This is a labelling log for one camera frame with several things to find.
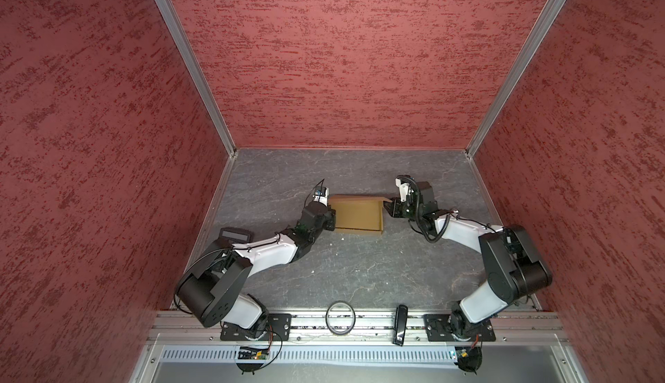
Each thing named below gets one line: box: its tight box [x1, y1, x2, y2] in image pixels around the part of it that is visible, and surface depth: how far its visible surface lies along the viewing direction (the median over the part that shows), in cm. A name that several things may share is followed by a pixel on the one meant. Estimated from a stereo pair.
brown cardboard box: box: [328, 194, 393, 235], surface depth 98 cm
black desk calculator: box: [218, 227, 255, 244], surface depth 93 cm
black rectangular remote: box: [392, 304, 408, 347], surface depth 73 cm
